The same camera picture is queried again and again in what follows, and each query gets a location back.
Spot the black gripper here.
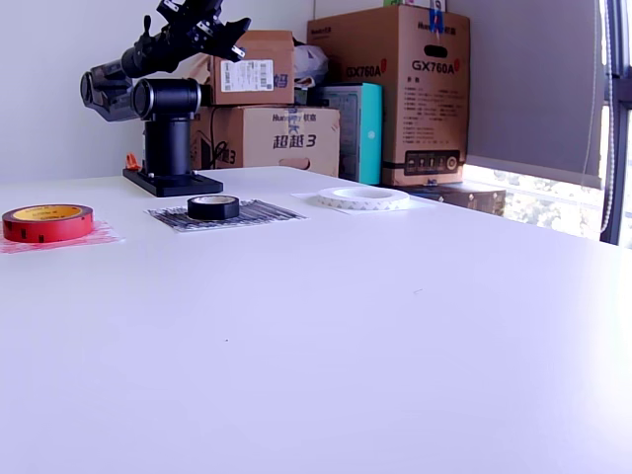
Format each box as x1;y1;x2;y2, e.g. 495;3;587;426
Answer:
156;0;252;63

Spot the teal and black carton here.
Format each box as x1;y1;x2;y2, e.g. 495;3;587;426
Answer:
309;82;384;187

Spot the tall GX760A cardboard box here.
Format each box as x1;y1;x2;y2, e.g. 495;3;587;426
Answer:
306;4;471;188

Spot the red scribbled paper sheet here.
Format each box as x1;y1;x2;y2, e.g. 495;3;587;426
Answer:
0;219;122;256

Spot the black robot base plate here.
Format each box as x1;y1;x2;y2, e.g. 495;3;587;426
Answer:
122;167;224;198

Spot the white plastic bag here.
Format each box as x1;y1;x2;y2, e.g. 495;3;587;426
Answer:
293;42;330;91

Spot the white bead chain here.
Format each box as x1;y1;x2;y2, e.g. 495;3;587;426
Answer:
598;0;618;236

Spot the wide cardboard box blue print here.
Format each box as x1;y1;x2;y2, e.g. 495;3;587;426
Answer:
190;105;342;178

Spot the plain white paper sheet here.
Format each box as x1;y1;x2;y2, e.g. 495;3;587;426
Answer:
289;190;438;217

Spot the red tape roll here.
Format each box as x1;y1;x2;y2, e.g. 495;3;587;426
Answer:
1;203;95;244

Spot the grey roller blind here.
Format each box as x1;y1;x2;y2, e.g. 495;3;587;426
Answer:
446;0;607;191

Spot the black tape roll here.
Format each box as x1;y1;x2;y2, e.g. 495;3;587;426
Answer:
187;195;241;222

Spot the small cardboard box shipping label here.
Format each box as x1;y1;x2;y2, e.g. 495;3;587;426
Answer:
190;30;296;107

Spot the black power cable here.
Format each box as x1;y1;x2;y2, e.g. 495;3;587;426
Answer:
209;106;233;170

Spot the white tape roll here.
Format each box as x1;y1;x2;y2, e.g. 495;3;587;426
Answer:
316;186;411;211

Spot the black scribbled paper sheet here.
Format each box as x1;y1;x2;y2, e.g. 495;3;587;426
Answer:
145;198;307;233

